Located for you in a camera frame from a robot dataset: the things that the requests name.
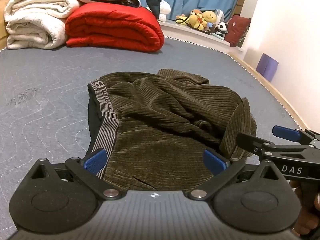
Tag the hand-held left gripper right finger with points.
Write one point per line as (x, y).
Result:
(215, 162)

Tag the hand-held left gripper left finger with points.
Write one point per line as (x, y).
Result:
(94, 162)

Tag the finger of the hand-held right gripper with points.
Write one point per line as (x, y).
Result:
(252, 142)
(285, 133)

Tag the person's right hand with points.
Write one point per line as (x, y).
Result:
(301, 212)

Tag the purple box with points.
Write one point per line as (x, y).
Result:
(268, 66)

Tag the grey quilted mattress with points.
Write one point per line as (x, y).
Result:
(55, 100)

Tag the dark red cushion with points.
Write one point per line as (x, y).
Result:
(236, 31)

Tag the panda plush toy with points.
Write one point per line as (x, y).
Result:
(221, 28)

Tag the white window ledge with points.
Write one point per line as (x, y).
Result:
(197, 37)

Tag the yellow plush toy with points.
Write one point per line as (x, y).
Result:
(202, 18)

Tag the red folded quilt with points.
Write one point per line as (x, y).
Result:
(115, 26)

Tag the white folded blanket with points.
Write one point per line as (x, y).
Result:
(35, 20)

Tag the white plush toy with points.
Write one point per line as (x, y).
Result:
(164, 10)

